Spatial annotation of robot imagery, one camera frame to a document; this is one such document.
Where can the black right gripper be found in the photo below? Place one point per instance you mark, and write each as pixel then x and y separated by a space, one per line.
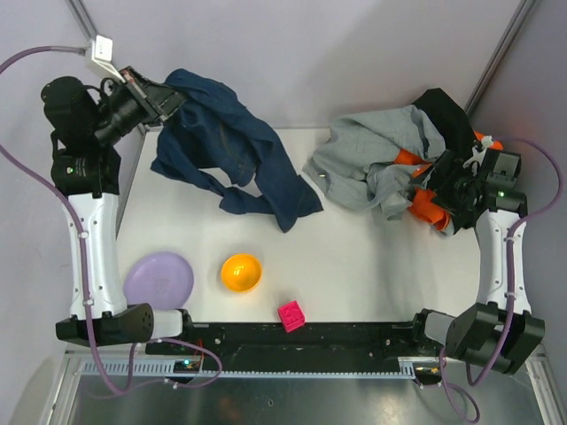
pixel 441 187

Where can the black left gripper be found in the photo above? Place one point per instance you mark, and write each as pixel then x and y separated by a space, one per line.
pixel 148 102

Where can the black cloth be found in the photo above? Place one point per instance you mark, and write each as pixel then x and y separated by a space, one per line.
pixel 453 125

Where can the dark blue cloth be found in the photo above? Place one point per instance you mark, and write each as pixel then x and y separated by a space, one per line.
pixel 215 143

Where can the grey cloth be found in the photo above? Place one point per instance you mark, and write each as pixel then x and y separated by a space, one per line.
pixel 358 168

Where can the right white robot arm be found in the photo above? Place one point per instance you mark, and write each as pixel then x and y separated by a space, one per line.
pixel 498 331

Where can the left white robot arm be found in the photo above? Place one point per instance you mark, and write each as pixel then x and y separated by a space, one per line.
pixel 85 171

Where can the orange cloth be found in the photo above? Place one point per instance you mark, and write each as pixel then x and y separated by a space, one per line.
pixel 422 206

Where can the purple plastic plate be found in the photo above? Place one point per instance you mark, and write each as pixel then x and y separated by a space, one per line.
pixel 164 280

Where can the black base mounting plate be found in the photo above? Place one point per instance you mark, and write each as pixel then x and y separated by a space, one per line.
pixel 315 347

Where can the yellow plastic bowl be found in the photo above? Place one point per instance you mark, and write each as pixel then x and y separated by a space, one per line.
pixel 241 273

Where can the pink cube block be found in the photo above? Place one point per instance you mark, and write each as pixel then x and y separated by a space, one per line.
pixel 291 316

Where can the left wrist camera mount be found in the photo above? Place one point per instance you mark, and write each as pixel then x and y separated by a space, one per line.
pixel 99 57

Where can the left aluminium corner post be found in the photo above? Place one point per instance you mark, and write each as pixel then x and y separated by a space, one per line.
pixel 115 96

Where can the aluminium frame rail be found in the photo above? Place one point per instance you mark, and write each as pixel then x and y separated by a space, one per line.
pixel 528 397

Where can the grey slotted cable duct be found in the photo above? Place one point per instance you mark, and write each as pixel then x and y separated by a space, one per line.
pixel 248 371

